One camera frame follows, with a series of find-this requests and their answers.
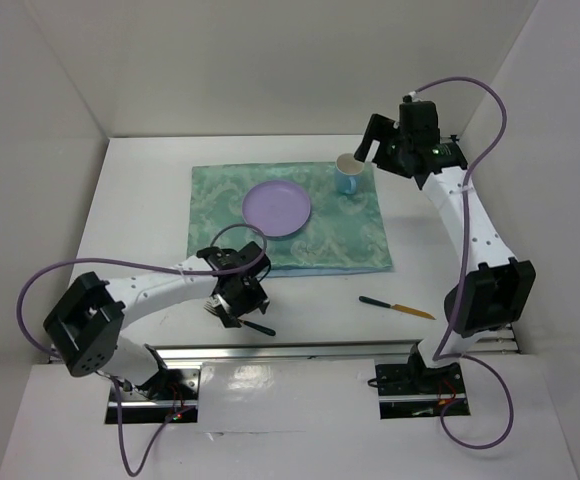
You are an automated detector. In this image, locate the gold fork dark handle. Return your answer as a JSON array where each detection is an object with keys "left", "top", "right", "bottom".
[{"left": 204, "top": 300, "right": 276, "bottom": 337}]

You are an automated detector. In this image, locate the light blue ceramic mug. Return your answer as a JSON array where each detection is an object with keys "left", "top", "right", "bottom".
[{"left": 334, "top": 153, "right": 364, "bottom": 195}]

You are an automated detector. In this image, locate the lavender plastic plate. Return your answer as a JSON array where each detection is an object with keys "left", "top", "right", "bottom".
[{"left": 241, "top": 180, "right": 312, "bottom": 238}]

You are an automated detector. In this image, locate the gold knife dark handle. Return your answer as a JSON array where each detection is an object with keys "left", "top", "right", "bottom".
[{"left": 358, "top": 296, "right": 435, "bottom": 320}]

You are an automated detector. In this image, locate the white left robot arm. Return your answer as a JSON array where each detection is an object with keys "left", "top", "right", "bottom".
[{"left": 43, "top": 242, "right": 271, "bottom": 399}]

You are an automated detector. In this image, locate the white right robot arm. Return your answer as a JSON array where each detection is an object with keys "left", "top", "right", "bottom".
[{"left": 354, "top": 114, "right": 536, "bottom": 392}]

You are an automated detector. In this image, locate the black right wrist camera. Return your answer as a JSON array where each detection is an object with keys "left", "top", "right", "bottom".
[{"left": 399, "top": 99, "right": 440, "bottom": 136}]

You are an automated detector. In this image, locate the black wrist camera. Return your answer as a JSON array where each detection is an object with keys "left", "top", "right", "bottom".
[
  {"left": 399, "top": 99, "right": 440, "bottom": 136},
  {"left": 203, "top": 241, "right": 271, "bottom": 276}
]

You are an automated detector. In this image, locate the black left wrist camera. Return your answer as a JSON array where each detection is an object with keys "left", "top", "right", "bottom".
[{"left": 203, "top": 241, "right": 271, "bottom": 276}]

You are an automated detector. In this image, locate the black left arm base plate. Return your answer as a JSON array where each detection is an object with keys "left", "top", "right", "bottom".
[{"left": 105, "top": 363, "right": 201, "bottom": 425}]

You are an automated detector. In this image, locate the aluminium front frame rail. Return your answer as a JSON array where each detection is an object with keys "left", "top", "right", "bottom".
[{"left": 48, "top": 337, "right": 521, "bottom": 365}]

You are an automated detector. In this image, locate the aluminium frame rail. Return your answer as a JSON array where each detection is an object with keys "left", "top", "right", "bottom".
[
  {"left": 48, "top": 337, "right": 521, "bottom": 365},
  {"left": 439, "top": 132, "right": 521, "bottom": 351}
]

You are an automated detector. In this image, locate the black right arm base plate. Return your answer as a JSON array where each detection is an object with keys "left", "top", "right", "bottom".
[{"left": 367, "top": 364, "right": 470, "bottom": 420}]

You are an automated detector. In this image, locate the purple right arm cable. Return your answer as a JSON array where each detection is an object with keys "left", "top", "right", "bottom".
[{"left": 404, "top": 75, "right": 515, "bottom": 451}]

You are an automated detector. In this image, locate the aluminium right frame rail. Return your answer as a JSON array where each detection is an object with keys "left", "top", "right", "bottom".
[{"left": 439, "top": 132, "right": 521, "bottom": 351}]

